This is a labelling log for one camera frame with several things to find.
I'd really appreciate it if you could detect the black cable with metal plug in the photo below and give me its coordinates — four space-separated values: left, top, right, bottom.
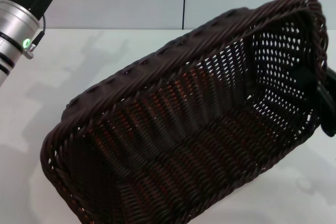
25 14 47 59

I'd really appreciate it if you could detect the dark brown woven basket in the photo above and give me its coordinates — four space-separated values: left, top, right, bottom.
39 0 329 224

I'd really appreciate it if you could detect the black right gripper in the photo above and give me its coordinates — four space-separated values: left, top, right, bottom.
291 66 336 137

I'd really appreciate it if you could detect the orange woven basket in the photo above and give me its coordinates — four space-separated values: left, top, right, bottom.
97 68 218 156

